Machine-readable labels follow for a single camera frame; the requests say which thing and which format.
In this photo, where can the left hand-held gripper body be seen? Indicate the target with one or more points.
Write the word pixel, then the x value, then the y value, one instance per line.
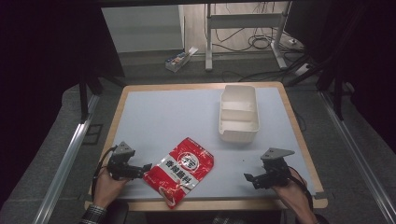
pixel 122 161

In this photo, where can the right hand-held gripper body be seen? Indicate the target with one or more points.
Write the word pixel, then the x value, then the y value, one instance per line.
pixel 274 169

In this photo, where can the red and white snack packet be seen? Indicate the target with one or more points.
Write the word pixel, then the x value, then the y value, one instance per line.
pixel 180 172

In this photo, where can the white plastic storage box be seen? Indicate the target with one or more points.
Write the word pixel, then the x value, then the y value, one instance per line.
pixel 239 113

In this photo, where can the person's left hand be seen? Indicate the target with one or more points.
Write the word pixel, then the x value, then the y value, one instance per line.
pixel 107 188

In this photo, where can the person's right hand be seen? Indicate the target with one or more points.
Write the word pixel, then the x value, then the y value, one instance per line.
pixel 292 194

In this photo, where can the white table mat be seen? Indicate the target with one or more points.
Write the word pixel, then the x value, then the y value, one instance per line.
pixel 205 140

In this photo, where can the black metal stand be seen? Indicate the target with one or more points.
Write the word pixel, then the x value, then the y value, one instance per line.
pixel 333 77
pixel 88 93

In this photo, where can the white power strip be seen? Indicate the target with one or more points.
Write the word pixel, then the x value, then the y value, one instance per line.
pixel 302 69

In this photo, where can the white cabinet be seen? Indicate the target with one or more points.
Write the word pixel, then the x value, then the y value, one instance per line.
pixel 143 28

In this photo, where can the aluminium rail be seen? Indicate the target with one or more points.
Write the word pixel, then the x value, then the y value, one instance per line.
pixel 358 155
pixel 63 169

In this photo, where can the white metal desk frame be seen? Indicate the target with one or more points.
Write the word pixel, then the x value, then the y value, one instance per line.
pixel 243 31

